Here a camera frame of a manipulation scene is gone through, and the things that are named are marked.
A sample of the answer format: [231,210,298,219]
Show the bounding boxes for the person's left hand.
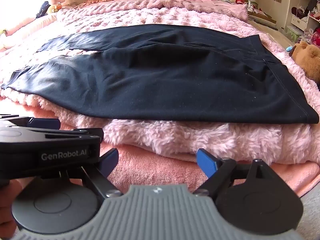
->
[0,178,33,233]

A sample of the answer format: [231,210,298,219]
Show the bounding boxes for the black pants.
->
[0,24,320,125]

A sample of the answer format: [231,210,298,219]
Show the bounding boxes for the pink fluffy blanket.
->
[0,4,320,166]

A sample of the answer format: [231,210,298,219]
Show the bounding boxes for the salmon fleece blanket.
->
[22,104,320,198]

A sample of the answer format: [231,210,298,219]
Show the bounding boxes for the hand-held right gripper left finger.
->
[82,147,123,198]

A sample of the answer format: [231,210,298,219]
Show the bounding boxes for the pale pink quilt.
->
[0,12,58,53]

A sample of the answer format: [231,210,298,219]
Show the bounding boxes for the white shelf unit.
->
[287,0,320,44]

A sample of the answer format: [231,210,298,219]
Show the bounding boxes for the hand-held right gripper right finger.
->
[192,149,274,198]

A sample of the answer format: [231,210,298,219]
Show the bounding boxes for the brown teddy bear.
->
[289,41,320,82]

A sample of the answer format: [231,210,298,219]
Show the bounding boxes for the orange plush toy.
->
[48,2,62,13]

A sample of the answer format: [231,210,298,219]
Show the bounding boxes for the lilac bubble plush blanket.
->
[57,0,248,32]

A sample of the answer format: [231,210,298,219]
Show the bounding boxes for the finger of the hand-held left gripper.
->
[0,115,61,129]
[44,128,104,143]

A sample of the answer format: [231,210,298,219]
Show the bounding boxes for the white plastic stool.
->
[286,25,301,43]

